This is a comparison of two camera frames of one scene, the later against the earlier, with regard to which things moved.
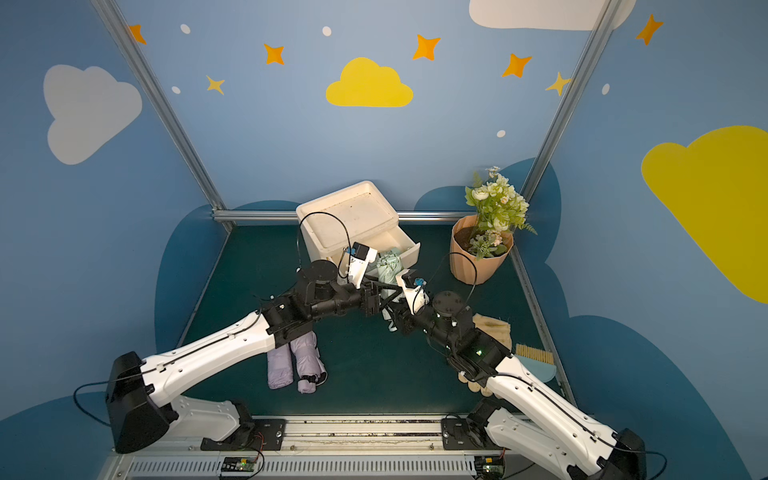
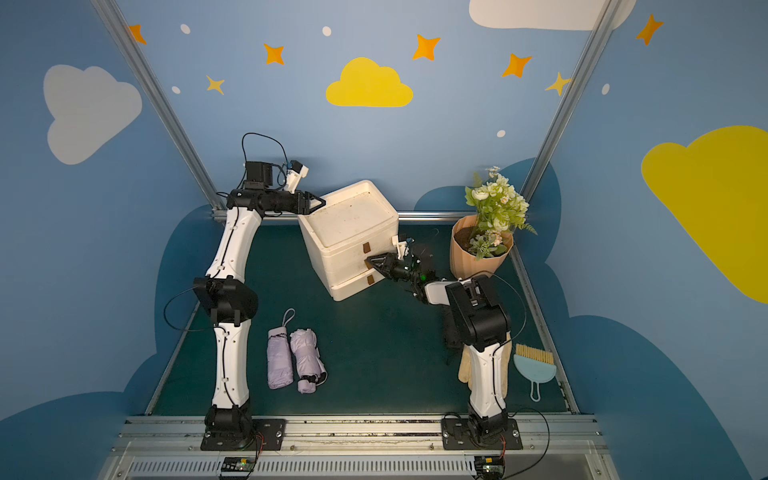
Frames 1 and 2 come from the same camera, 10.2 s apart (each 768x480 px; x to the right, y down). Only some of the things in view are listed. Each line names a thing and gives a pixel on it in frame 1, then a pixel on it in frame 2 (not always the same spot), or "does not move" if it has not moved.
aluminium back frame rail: x=275 y=216 does not move
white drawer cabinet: x=358 y=215 does not move
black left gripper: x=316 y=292 -> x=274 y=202
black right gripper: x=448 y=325 -> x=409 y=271
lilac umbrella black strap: x=309 y=363 does not move
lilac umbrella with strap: x=280 y=367 does not move
